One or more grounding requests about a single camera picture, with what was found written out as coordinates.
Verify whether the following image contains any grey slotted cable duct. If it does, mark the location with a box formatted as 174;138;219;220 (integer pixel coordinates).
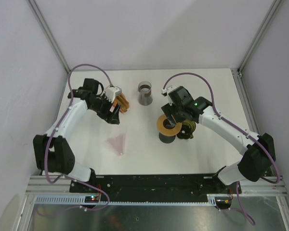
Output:
33;193;217;205

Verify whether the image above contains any brown paper filter stack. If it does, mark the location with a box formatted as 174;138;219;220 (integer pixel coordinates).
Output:
113;93;130;114

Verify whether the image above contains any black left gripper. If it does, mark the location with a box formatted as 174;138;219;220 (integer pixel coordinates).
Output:
89;94;121;125

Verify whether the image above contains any olive green plastic dripper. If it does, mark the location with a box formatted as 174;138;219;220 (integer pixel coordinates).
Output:
177;120;196;140

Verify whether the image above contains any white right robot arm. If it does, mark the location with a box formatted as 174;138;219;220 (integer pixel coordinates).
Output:
161;97;276;193

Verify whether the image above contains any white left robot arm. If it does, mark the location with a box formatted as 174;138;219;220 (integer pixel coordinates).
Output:
33;78;121;193

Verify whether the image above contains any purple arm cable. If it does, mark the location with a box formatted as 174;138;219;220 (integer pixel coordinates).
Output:
162;72;281;226
35;63;114;214

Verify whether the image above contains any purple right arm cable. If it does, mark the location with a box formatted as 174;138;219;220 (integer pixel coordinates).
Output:
162;72;281;226

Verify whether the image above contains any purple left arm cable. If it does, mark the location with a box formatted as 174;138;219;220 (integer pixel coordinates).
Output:
35;63;114;214

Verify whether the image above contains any wooden dripper stand ring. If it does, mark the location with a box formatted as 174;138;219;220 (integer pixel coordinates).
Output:
156;114;183;137

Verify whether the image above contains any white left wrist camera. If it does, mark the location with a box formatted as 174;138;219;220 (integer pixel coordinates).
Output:
102;86;122;103

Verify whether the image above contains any pink glass dripper cone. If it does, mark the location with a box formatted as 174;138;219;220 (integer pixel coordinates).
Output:
106;133;126;156

